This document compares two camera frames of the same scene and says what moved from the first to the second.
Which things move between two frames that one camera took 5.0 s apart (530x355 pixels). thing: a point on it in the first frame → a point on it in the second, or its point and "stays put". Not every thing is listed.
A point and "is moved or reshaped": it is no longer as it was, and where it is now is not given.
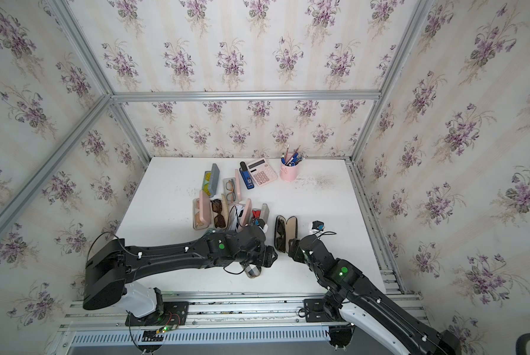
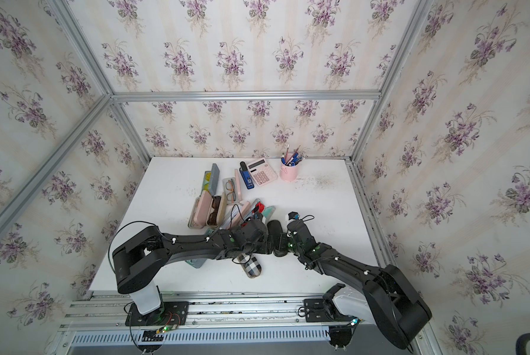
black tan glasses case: [284, 231] is moved or reshaped
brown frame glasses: [231, 196] stays put
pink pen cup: [289, 168] stays put
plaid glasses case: [252, 271] stays put
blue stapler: [246, 175] stays put
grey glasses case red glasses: [256, 213] → [267, 213]
